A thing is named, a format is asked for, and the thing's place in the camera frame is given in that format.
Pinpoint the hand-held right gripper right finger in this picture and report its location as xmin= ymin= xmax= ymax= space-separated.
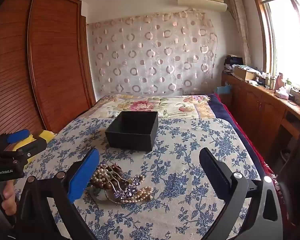
xmin=199 ymin=147 xmax=286 ymax=240

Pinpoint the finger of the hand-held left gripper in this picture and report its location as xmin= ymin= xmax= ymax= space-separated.
xmin=15 ymin=138 xmax=47 ymax=163
xmin=5 ymin=129 xmax=32 ymax=144

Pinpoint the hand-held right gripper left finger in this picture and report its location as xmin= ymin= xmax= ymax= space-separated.
xmin=14 ymin=148 xmax=100 ymax=240

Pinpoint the brown bead bracelet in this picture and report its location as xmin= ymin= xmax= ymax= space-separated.
xmin=91 ymin=177 xmax=117 ymax=191

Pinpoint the purple flower hair comb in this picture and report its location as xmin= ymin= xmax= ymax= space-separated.
xmin=104 ymin=164 xmax=145 ymax=203

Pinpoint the pearl necklace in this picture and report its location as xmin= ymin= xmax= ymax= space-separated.
xmin=90 ymin=167 xmax=154 ymax=202

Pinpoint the black square box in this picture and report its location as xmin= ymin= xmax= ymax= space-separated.
xmin=105 ymin=111 xmax=158 ymax=152

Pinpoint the person's left hand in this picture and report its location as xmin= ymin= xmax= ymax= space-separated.
xmin=0 ymin=182 xmax=17 ymax=216

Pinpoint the yellow plush toy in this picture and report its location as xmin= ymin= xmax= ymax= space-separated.
xmin=5 ymin=129 xmax=57 ymax=175

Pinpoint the blue floral bed sheet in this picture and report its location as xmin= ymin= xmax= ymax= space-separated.
xmin=21 ymin=116 xmax=265 ymax=240

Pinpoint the red blanket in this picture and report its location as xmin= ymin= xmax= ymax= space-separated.
xmin=214 ymin=92 xmax=280 ymax=183

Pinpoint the navy blanket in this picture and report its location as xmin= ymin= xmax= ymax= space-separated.
xmin=208 ymin=94 xmax=242 ymax=133

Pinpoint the wooden wardrobe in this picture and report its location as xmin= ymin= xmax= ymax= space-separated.
xmin=0 ymin=0 xmax=97 ymax=140

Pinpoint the wooden cabinet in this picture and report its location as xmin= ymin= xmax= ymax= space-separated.
xmin=221 ymin=72 xmax=300 ymax=142

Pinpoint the pink floral blanket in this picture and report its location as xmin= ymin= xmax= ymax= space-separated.
xmin=94 ymin=94 xmax=213 ymax=119

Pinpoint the blue bag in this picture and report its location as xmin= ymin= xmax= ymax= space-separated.
xmin=214 ymin=85 xmax=233 ymax=96

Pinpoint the dark chair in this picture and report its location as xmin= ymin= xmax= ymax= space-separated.
xmin=275 ymin=116 xmax=300 ymax=233

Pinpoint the tissue box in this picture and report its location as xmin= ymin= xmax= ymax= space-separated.
xmin=275 ymin=89 xmax=289 ymax=100

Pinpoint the cardboard box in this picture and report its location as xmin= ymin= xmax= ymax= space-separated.
xmin=233 ymin=66 xmax=257 ymax=81

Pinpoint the pile of dark clothes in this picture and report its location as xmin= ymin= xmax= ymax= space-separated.
xmin=224 ymin=54 xmax=245 ymax=73

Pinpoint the pink figurine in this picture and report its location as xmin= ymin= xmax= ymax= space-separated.
xmin=277 ymin=72 xmax=286 ymax=91

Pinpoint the circle patterned curtain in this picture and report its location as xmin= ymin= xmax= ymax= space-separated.
xmin=87 ymin=11 xmax=218 ymax=97

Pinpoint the gathered window curtain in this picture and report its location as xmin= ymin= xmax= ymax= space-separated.
xmin=227 ymin=0 xmax=252 ymax=66

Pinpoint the window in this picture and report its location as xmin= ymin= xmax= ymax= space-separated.
xmin=250 ymin=0 xmax=300 ymax=92

